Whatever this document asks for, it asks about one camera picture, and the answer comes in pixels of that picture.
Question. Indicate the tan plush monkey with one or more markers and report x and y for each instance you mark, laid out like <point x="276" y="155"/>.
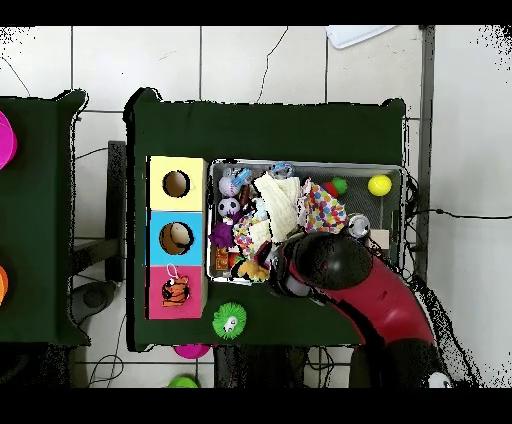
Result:
<point x="252" y="271"/>

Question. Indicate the small colourful dotted cloth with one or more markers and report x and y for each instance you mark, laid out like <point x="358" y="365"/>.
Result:
<point x="246" y="236"/>

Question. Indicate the purple spiky monster toy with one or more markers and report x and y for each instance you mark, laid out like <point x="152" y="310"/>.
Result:
<point x="222" y="234"/>

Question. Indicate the cream quilted cloth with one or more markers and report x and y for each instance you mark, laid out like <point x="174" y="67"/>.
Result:
<point x="278" y="208"/>

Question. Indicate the large colourful dotted cloth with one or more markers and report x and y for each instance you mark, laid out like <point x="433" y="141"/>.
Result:
<point x="324" y="208"/>

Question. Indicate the green spiky ball with eyes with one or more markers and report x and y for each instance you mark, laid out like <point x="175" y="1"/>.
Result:
<point x="228" y="322"/>

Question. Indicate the orange striped plush tiger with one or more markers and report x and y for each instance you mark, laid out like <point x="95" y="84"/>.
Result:
<point x="175" y="291"/>

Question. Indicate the black silver drink can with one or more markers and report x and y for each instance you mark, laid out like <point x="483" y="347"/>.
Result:
<point x="358" y="225"/>

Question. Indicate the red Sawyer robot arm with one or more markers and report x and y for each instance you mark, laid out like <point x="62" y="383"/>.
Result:
<point x="380" y="300"/>

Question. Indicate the wooden box with three holes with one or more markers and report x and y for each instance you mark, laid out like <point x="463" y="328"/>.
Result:
<point x="194" y="200"/>

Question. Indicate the clear mesh bin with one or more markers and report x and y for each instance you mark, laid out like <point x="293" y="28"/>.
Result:
<point x="360" y="172"/>

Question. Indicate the toy soccer ball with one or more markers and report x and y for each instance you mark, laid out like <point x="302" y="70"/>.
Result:
<point x="228" y="207"/>

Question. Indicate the white toy baseball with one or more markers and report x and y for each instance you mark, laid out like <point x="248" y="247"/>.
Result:
<point x="228" y="186"/>

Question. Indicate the multicolour spiky caterpillar toy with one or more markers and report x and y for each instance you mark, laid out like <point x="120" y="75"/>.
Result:
<point x="335" y="185"/>

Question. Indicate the pale wooden block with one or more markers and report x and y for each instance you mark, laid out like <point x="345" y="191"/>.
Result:
<point x="380" y="238"/>

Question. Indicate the pink bowl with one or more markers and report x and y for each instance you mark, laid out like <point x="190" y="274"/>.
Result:
<point x="6" y="140"/>
<point x="192" y="352"/>

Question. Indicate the dark green table cloth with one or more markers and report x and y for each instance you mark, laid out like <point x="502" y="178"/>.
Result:
<point x="260" y="132"/>
<point x="44" y="280"/>

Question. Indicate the yellow ball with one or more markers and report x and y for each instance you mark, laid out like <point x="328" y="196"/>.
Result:
<point x="379" y="185"/>

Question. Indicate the green bowl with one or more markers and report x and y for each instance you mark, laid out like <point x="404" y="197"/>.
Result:
<point x="183" y="382"/>

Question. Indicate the orange bowl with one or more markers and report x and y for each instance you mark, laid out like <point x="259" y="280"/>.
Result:
<point x="3" y="284"/>

